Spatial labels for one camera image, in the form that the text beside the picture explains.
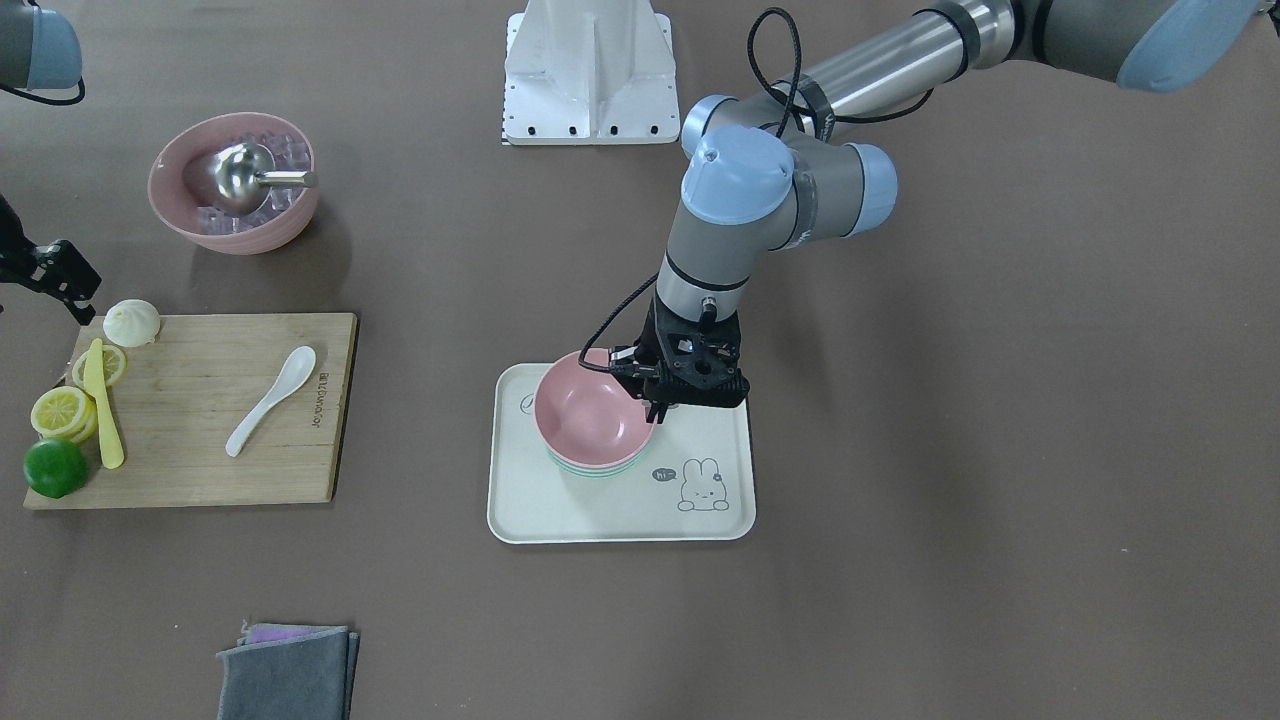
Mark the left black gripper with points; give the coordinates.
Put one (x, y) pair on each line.
(652, 337)

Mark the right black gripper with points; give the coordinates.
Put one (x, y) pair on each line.
(48, 268)

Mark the small pink bowl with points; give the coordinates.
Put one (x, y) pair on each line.
(587, 417)

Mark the white ceramic spoon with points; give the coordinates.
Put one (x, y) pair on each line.
(296, 370)

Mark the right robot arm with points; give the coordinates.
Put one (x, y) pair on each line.
(41, 61)

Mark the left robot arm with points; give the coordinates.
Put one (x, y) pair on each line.
(766, 174)

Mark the green bowl stack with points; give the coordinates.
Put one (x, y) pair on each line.
(582, 471)

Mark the large pink ice bowl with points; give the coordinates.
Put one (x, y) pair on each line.
(286, 212)

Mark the white steamed bun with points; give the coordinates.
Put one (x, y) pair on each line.
(132, 323)

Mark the lemon slice under knife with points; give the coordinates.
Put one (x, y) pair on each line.
(114, 364)

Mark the yellow plastic knife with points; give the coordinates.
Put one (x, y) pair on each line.
(110, 444)

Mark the cream rabbit tray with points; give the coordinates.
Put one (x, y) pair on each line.
(693, 482)

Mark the stacked lemon slices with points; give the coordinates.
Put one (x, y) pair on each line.
(65, 412)

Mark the bamboo cutting board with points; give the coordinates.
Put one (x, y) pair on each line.
(182, 396)

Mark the green lime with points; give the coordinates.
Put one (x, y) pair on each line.
(55, 467)

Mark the steel ice scoop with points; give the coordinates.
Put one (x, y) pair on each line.
(238, 178)

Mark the grey folded cloth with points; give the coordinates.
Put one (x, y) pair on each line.
(289, 671)

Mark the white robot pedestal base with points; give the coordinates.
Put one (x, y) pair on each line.
(589, 73)

